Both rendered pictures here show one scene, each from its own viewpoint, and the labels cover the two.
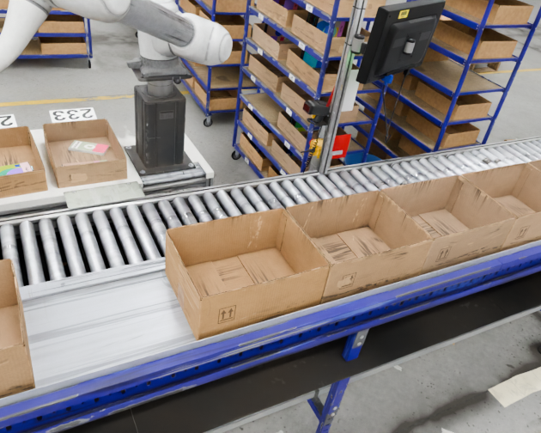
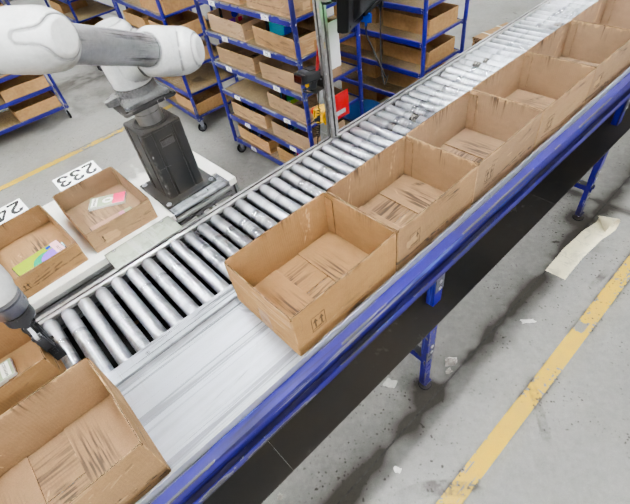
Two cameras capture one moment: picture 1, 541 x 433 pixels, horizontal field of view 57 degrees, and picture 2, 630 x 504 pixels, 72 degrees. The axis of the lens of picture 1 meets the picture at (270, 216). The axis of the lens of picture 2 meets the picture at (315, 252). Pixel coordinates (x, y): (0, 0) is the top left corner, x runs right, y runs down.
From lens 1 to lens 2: 27 cm
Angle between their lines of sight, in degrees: 10
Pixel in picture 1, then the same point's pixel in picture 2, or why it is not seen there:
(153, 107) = (151, 139)
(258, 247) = (314, 238)
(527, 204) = (537, 92)
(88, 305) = (181, 363)
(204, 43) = (175, 52)
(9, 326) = (115, 417)
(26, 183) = (64, 262)
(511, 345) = (549, 223)
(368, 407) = (452, 327)
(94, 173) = (124, 225)
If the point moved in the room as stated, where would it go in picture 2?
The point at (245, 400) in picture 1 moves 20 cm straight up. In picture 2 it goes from (360, 381) to (356, 348)
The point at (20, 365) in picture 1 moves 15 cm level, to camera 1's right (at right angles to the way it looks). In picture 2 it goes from (146, 461) to (217, 444)
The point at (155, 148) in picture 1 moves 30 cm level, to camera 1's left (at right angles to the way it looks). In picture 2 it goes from (171, 176) to (101, 191)
